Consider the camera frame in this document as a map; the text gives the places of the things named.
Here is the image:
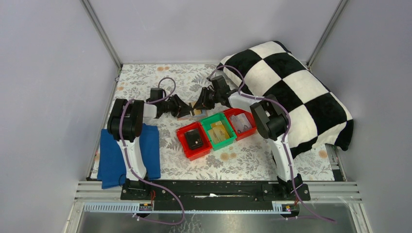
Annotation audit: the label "gold credit card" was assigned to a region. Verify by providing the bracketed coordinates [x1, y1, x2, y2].
[191, 109, 203, 117]

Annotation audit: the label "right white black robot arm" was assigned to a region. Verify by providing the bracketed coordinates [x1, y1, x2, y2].
[194, 76, 302, 193]

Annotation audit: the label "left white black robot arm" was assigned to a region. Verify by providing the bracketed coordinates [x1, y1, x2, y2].
[107, 87, 193, 182]

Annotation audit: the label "black card stack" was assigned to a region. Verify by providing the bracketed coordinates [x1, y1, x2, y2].
[184, 129, 204, 150]

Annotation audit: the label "gold credit cards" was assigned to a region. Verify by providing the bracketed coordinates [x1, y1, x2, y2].
[207, 121, 230, 144]

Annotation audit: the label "silver white credit cards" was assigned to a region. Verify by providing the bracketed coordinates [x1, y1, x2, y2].
[229, 113, 252, 134]

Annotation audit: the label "right red plastic bin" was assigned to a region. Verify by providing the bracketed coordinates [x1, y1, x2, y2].
[223, 108, 257, 141]

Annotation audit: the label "red plastic bin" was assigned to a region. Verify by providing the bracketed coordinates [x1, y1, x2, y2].
[176, 121, 212, 161]
[223, 108, 257, 141]

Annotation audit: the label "green plastic bin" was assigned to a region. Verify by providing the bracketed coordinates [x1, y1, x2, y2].
[200, 112, 237, 151]

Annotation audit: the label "left red plastic bin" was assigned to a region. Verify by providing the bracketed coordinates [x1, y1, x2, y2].
[176, 121, 212, 161]

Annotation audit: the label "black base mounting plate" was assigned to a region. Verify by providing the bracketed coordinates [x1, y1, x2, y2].
[120, 180, 310, 201]

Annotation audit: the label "blue folded cloth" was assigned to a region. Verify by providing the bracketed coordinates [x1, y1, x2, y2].
[97, 124, 161, 189]

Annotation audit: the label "black white checkered blanket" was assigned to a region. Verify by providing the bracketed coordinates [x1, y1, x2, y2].
[218, 41, 354, 157]

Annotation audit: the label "aluminium frame rail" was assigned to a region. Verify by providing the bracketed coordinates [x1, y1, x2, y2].
[75, 182, 362, 214]

